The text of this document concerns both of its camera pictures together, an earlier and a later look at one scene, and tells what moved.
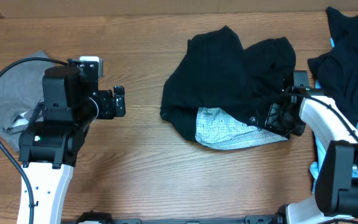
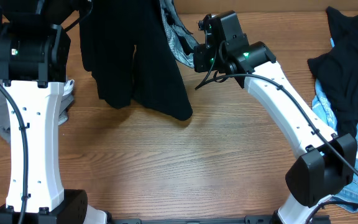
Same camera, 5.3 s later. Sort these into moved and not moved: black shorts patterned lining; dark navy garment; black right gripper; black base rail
Moved: black shorts patterned lining; black right gripper
Not moved: dark navy garment; black base rail
